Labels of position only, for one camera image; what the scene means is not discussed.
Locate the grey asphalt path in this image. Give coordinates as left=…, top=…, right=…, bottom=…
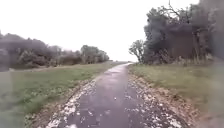
left=44, top=62, right=192, bottom=128

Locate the grass verge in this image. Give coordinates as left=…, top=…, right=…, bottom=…
left=127, top=62, right=224, bottom=128

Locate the row of trees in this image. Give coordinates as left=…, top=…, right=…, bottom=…
left=0, top=31, right=111, bottom=72

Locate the wood of dark trees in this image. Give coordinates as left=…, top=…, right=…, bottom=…
left=128, top=0, right=224, bottom=66

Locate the grass field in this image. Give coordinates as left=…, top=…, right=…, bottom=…
left=0, top=61, right=127, bottom=128

